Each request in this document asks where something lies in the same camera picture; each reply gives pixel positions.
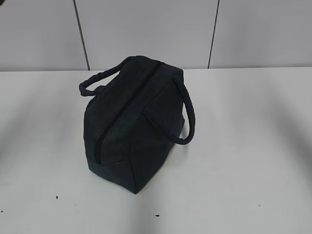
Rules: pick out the dark blue zip bag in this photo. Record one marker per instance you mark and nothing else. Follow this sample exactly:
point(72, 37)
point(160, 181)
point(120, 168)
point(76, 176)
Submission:
point(139, 110)

